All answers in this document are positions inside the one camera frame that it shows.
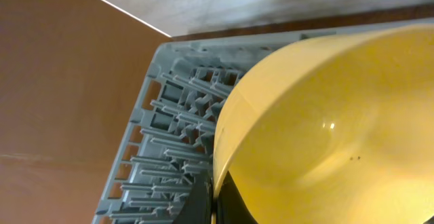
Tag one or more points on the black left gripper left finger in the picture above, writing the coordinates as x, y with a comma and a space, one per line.
198, 207

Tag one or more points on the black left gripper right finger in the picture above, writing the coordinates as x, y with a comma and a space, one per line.
231, 208

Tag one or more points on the yellow bowl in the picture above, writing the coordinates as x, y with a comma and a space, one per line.
335, 129

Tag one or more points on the grey dishwasher rack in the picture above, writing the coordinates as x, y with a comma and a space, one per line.
170, 135

